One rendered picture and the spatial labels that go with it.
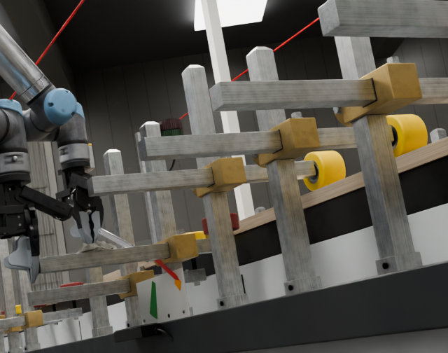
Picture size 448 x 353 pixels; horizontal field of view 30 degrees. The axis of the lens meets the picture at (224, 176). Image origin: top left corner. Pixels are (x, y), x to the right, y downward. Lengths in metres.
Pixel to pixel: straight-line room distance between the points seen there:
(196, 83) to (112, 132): 6.65
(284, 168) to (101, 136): 6.94
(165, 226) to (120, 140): 6.46
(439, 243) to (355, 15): 0.65
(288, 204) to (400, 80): 0.34
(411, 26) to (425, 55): 7.96
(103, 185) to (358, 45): 0.52
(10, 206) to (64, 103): 0.35
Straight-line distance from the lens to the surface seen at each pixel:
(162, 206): 1.84
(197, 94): 1.65
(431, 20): 0.91
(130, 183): 1.50
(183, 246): 1.76
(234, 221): 1.84
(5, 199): 1.70
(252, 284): 1.94
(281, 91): 1.08
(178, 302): 1.77
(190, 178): 1.55
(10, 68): 1.94
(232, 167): 1.56
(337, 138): 1.42
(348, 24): 0.84
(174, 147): 1.27
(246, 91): 1.05
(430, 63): 8.84
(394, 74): 1.15
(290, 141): 1.34
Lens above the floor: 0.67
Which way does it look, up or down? 10 degrees up
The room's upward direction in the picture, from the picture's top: 10 degrees counter-clockwise
